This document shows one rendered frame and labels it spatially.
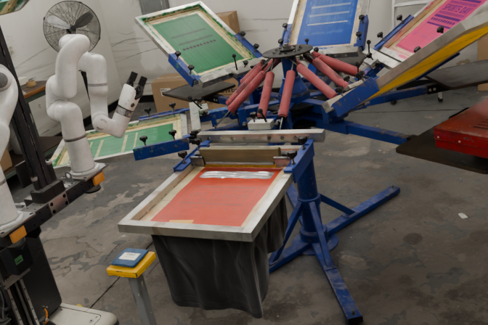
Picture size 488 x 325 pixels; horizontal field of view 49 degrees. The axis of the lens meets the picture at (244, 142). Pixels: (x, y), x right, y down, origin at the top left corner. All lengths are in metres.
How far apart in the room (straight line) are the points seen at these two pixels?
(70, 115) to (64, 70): 0.19
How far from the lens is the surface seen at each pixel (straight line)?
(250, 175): 2.43
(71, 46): 2.31
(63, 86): 2.33
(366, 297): 3.17
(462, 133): 2.27
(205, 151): 2.56
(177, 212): 2.25
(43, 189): 2.27
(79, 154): 2.38
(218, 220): 2.12
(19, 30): 6.76
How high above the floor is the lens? 1.96
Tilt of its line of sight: 21 degrees down
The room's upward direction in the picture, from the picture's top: 10 degrees counter-clockwise
